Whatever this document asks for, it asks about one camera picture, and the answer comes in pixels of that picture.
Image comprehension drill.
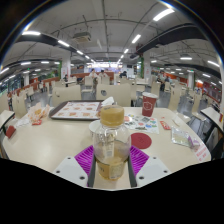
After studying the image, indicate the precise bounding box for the clear bottle with yellow drink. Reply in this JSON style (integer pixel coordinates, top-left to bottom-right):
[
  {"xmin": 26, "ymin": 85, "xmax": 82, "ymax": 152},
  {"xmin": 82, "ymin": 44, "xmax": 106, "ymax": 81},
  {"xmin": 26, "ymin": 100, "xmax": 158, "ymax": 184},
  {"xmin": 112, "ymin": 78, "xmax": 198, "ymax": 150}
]
[{"xmin": 92, "ymin": 104, "xmax": 132, "ymax": 182}]

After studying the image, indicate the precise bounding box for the beige side table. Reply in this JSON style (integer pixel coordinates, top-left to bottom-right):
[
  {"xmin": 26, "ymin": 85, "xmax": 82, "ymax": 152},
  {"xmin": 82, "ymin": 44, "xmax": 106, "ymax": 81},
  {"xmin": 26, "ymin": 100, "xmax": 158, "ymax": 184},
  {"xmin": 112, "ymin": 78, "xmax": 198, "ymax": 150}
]
[
  {"xmin": 199, "ymin": 106, "xmax": 224, "ymax": 134},
  {"xmin": 0, "ymin": 109, "xmax": 16, "ymax": 131}
]

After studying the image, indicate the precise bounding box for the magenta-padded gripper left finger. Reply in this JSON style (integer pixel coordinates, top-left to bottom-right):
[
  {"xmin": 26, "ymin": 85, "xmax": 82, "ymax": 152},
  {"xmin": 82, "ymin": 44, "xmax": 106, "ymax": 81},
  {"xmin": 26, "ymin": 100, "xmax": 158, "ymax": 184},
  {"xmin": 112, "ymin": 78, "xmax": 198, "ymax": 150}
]
[{"xmin": 52, "ymin": 144, "xmax": 98, "ymax": 188}]

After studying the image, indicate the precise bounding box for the colourful printed leaflet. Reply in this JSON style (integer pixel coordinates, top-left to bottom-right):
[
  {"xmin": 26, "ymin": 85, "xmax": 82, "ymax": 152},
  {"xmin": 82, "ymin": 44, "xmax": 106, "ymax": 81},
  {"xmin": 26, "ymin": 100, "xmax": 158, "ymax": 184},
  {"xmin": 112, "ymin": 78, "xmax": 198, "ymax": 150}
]
[{"xmin": 123, "ymin": 113, "xmax": 160, "ymax": 135}]

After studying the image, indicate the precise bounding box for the clear plastic bag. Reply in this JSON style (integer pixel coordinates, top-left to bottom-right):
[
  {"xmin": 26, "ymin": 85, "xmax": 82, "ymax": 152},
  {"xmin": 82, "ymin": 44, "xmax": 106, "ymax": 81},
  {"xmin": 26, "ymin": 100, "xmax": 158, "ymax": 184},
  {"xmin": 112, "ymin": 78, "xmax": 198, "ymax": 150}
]
[{"xmin": 170, "ymin": 126, "xmax": 201, "ymax": 149}]

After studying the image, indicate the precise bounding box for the group of beige chairs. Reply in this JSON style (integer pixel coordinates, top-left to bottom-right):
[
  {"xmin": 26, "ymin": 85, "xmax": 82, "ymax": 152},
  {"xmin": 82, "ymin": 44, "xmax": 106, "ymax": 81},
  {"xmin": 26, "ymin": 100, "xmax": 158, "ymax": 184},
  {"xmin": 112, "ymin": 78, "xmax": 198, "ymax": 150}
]
[{"xmin": 0, "ymin": 74, "xmax": 214, "ymax": 114}]

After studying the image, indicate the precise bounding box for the group of ceiling lights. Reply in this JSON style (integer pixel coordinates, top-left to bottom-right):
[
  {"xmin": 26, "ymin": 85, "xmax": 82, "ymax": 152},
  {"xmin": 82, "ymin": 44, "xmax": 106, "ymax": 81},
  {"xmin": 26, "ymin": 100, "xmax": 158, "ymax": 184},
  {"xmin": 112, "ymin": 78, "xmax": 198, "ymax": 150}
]
[{"xmin": 0, "ymin": 8, "xmax": 221, "ymax": 84}]

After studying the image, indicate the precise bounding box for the flat round red coaster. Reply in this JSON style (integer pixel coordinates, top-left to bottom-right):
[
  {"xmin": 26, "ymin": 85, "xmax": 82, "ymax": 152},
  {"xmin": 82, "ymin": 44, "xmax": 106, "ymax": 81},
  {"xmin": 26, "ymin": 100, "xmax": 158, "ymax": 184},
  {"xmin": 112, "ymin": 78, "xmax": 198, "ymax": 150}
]
[{"xmin": 130, "ymin": 132, "xmax": 153, "ymax": 150}]

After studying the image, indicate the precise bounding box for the dark brown food tray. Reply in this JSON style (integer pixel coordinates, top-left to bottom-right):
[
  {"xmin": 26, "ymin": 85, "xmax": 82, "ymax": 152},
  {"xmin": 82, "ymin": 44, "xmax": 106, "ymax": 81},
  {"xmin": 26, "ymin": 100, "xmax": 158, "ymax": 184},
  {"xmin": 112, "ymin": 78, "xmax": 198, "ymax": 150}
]
[{"xmin": 49, "ymin": 99, "xmax": 105, "ymax": 121}]

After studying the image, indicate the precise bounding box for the printed paper tray liner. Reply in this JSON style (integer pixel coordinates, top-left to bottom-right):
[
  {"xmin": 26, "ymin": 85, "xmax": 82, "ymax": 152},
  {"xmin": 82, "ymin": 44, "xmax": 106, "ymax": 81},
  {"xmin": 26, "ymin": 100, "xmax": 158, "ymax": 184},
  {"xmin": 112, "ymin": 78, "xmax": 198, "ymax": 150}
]
[{"xmin": 54, "ymin": 101, "xmax": 102, "ymax": 118}]

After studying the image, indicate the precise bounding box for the beige chair with round hole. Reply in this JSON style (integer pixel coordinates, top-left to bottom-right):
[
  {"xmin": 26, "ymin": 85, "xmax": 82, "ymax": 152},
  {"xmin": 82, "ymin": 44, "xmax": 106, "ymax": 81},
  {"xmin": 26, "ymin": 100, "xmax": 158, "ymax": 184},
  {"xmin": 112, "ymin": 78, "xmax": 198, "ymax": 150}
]
[
  {"xmin": 95, "ymin": 83, "xmax": 132, "ymax": 108},
  {"xmin": 51, "ymin": 84, "xmax": 82, "ymax": 108}
]

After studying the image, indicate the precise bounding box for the ceiling air conditioner unit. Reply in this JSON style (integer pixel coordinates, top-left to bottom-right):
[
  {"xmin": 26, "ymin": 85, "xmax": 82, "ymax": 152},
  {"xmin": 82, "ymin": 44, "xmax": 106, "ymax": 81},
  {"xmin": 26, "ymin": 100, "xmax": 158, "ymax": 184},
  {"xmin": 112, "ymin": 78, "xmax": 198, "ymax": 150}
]
[{"xmin": 72, "ymin": 31, "xmax": 93, "ymax": 43}]

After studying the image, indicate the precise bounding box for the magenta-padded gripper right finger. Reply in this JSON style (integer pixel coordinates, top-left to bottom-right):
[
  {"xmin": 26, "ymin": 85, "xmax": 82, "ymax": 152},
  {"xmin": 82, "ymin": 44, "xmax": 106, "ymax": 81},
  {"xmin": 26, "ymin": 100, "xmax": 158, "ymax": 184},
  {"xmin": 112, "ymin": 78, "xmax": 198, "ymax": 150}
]
[{"xmin": 127, "ymin": 145, "xmax": 173, "ymax": 188}]

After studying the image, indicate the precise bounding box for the pink notice sticker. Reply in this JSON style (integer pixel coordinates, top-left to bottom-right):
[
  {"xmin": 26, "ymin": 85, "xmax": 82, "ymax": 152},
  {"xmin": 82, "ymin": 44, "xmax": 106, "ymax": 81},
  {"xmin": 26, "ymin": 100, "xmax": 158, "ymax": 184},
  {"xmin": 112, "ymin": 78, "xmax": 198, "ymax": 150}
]
[{"xmin": 193, "ymin": 143, "xmax": 212, "ymax": 163}]

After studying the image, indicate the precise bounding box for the crumpled white napkin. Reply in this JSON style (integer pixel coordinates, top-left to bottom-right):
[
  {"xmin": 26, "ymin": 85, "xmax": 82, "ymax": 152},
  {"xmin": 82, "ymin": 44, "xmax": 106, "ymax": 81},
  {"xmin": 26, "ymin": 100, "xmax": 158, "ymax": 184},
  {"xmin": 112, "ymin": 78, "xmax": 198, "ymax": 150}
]
[{"xmin": 100, "ymin": 96, "xmax": 115, "ymax": 108}]

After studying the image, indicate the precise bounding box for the white printed card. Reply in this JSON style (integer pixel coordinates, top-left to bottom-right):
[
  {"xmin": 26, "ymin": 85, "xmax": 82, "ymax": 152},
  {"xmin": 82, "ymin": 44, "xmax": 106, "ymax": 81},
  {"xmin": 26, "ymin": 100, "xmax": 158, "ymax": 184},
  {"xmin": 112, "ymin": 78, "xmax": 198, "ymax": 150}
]
[{"xmin": 14, "ymin": 116, "xmax": 31, "ymax": 128}]

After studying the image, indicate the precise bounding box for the red paper cup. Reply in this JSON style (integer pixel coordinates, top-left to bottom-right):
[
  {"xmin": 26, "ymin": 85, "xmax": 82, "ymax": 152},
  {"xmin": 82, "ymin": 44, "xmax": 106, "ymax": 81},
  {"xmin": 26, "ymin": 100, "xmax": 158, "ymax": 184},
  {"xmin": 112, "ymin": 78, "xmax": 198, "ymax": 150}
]
[{"xmin": 141, "ymin": 92, "xmax": 159, "ymax": 118}]

